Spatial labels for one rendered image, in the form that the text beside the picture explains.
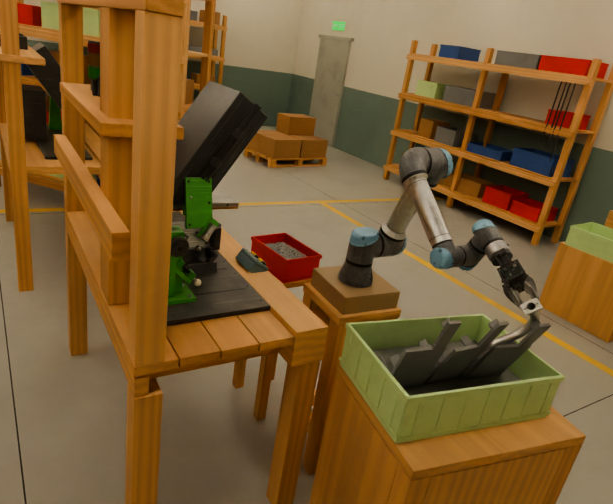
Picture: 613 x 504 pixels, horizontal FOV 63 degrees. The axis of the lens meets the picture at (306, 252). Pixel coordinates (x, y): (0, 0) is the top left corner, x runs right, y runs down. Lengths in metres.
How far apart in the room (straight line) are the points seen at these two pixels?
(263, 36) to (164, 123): 10.84
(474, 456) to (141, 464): 1.06
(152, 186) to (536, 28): 6.96
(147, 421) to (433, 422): 0.89
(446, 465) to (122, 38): 1.56
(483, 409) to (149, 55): 1.39
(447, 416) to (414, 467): 0.20
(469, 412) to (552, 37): 6.49
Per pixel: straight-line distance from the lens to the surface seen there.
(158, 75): 1.33
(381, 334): 1.89
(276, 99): 12.44
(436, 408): 1.61
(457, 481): 1.71
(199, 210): 2.15
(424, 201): 1.85
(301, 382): 1.96
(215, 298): 1.96
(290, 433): 2.11
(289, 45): 12.47
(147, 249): 1.44
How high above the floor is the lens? 1.82
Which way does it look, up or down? 22 degrees down
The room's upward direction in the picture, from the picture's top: 9 degrees clockwise
